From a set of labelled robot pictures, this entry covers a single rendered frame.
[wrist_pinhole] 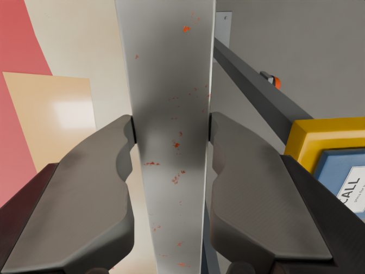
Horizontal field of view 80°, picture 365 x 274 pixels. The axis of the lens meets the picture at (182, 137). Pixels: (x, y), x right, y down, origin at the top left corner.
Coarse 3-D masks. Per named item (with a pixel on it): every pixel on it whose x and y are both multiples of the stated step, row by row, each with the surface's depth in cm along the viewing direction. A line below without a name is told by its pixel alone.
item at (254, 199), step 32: (224, 128) 10; (224, 160) 8; (256, 160) 8; (224, 192) 7; (256, 192) 7; (288, 192) 7; (224, 224) 6; (256, 224) 6; (288, 224) 6; (224, 256) 6; (256, 256) 5; (288, 256) 5; (320, 256) 5
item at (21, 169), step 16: (0, 112) 14; (0, 128) 15; (16, 128) 15; (0, 144) 15; (16, 144) 15; (0, 160) 16; (16, 160) 16; (32, 160) 16; (0, 176) 17; (16, 176) 17; (32, 176) 17; (0, 192) 18; (16, 192) 18
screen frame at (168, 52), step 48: (144, 0) 8; (192, 0) 8; (144, 48) 9; (192, 48) 9; (144, 96) 10; (192, 96) 10; (144, 144) 11; (192, 144) 12; (144, 192) 13; (192, 192) 14; (192, 240) 16
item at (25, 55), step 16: (0, 0) 11; (16, 0) 11; (0, 16) 11; (16, 16) 11; (0, 32) 11; (16, 32) 12; (32, 32) 12; (0, 48) 12; (16, 48) 12; (32, 48) 12; (0, 64) 12; (16, 64) 12; (32, 64) 12; (0, 80) 13; (0, 96) 13
